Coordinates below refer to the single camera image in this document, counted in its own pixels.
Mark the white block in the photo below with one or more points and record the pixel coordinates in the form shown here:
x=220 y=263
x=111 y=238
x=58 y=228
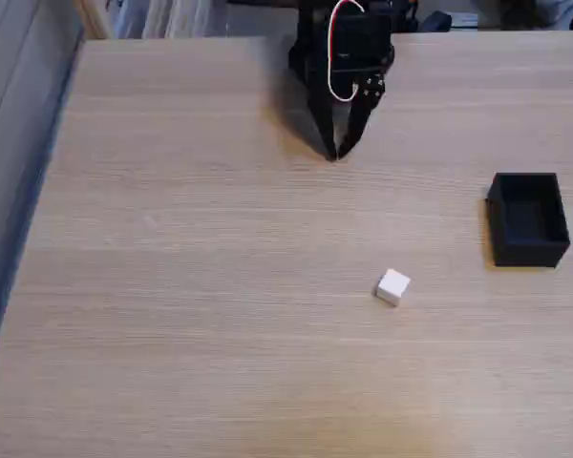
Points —
x=392 y=286

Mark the black open box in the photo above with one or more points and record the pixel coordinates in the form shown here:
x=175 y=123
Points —
x=530 y=224

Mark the small black object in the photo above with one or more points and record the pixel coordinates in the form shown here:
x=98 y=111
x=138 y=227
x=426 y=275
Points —
x=434 y=21

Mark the white curtain fabric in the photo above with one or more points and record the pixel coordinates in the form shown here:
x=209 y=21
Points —
x=172 y=16

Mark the dark object behind table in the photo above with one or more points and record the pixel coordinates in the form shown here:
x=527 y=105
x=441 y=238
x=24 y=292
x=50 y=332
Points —
x=539 y=12

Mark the light wooden beam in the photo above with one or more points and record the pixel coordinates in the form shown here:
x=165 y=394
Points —
x=93 y=19

